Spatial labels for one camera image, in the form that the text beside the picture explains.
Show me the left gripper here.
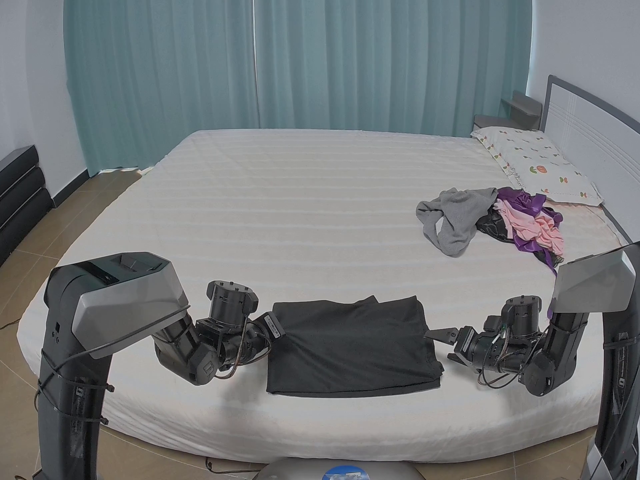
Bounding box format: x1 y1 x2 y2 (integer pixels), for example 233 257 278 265
239 310 286 366

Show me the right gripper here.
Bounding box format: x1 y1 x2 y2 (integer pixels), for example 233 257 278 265
424 325 501 373

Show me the black long-sleeved top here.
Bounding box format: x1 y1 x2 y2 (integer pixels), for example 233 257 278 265
265 295 446 398

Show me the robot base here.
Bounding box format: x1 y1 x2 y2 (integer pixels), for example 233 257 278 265
252 459 417 480

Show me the bed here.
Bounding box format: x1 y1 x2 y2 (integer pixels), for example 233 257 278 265
16 74 640 463

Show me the pile of clothes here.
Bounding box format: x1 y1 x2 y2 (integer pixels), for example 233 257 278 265
476 187 567 277

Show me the grey garment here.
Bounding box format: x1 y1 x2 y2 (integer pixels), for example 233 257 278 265
416 187 501 257

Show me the white printed pillow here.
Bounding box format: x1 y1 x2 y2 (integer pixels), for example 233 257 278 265
471 126 605 207

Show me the grey bedside table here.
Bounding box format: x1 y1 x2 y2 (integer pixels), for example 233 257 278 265
472 90 544 131

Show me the black chest of drawers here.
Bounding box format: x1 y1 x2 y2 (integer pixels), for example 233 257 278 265
0 145 53 267

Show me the blue-green curtain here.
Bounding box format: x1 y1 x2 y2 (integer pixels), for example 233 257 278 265
254 0 533 138
64 0 261 175

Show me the black cable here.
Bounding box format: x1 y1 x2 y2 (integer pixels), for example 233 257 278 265
35 305 193 411
476 365 525 392
204 455 262 474

